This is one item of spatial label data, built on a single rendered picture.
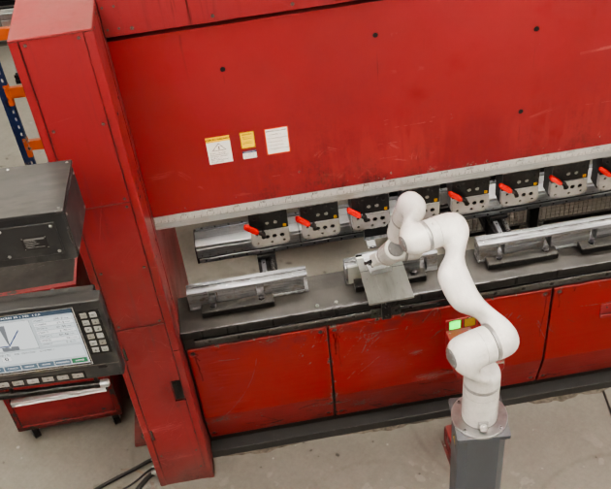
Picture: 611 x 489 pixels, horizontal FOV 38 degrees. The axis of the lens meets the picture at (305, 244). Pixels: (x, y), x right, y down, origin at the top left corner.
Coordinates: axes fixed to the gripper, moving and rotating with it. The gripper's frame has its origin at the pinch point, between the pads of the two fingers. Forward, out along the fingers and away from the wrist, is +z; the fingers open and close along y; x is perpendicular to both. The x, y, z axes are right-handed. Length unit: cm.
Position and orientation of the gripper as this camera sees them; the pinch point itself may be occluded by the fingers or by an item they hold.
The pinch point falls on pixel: (379, 261)
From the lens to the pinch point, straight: 355.3
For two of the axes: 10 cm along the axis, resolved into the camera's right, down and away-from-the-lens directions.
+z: -1.1, 1.7, 9.8
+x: 2.7, 9.5, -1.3
